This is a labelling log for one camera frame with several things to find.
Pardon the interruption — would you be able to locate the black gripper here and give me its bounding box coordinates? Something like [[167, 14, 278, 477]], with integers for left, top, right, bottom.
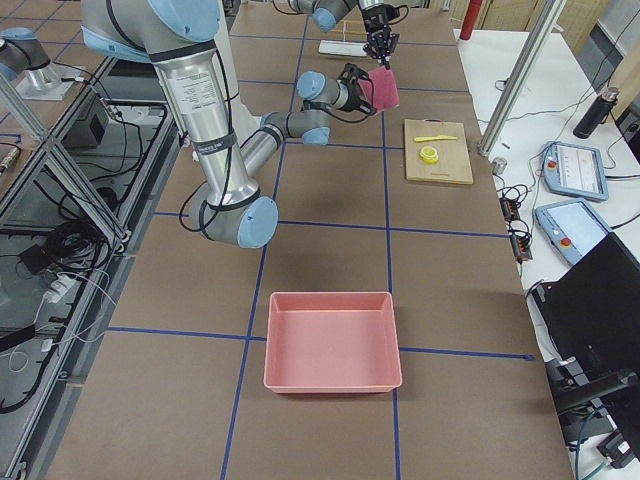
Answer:
[[359, 0, 399, 69]]

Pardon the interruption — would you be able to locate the pink cloth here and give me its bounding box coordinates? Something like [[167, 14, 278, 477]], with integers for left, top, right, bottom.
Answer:
[[359, 67, 400, 112]]

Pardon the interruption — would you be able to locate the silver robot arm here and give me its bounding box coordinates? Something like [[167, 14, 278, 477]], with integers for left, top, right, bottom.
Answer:
[[272, 0, 400, 70], [81, 1, 358, 248]]

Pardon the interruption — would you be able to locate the white rectangular tray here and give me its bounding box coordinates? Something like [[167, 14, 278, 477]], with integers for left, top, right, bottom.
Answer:
[[318, 40, 366, 57]]

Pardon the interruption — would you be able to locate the red cylinder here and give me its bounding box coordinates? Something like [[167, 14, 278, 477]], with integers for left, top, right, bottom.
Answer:
[[459, 0, 483, 40]]

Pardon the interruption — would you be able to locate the yellow plastic knife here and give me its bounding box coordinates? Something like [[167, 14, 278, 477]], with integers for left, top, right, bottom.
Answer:
[[413, 135, 458, 143]]

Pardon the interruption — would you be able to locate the bamboo cutting board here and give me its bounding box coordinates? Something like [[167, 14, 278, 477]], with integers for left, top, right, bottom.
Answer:
[[404, 119, 474, 185]]

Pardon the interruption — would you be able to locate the black thermos bottle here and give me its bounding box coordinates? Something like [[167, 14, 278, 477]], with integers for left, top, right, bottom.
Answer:
[[573, 86, 620, 139]]

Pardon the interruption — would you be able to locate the far teach pendant tablet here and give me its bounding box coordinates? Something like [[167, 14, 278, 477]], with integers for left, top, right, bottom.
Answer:
[[542, 142, 609, 202]]

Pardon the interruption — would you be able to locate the teach pendant tablet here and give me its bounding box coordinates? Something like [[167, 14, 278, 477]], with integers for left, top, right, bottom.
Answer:
[[534, 198, 612, 266], [542, 142, 609, 202]]

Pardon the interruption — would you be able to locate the black orange connector box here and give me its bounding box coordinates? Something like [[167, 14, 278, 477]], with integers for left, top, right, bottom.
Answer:
[[509, 233, 533, 264]]

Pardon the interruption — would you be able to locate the near teach pendant tablet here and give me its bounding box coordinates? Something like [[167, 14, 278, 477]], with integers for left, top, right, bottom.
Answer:
[[534, 198, 612, 266]]

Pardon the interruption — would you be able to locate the pink plastic bin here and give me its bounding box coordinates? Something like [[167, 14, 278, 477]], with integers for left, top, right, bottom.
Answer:
[[263, 292, 403, 394]]

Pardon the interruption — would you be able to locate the black laptop monitor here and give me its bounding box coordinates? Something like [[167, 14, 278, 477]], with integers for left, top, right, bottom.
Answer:
[[533, 233, 639, 454]]

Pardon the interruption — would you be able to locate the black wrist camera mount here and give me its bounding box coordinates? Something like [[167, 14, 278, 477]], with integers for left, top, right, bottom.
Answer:
[[335, 63, 377, 117]]

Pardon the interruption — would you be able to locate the aluminium frame post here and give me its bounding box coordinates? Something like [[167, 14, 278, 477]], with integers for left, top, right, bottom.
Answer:
[[478, 0, 566, 157]]

